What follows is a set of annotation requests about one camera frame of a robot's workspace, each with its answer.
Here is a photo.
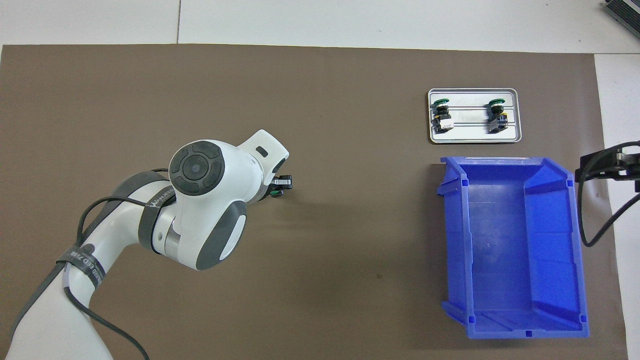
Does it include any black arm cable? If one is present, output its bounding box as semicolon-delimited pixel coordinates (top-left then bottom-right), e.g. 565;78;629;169
576;141;640;248
62;167;177;360

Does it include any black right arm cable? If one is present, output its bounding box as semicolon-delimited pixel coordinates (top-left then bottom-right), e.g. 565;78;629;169
576;141;640;248

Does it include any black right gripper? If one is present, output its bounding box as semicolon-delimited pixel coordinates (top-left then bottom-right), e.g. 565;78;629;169
575;146;640;193

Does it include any brown table mat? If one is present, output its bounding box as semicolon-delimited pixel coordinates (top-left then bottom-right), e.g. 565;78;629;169
0;44;630;360

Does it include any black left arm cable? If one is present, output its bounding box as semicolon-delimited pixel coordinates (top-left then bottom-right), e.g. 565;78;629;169
62;167;177;360

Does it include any blue plastic storage bin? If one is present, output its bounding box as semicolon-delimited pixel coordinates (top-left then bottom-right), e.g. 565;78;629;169
436;156;591;341

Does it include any grey metal tray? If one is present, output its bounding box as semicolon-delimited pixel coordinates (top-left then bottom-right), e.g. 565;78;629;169
428;88;523;145

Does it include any grey ribbed device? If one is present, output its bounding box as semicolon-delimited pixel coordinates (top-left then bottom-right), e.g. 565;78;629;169
602;0;640;38

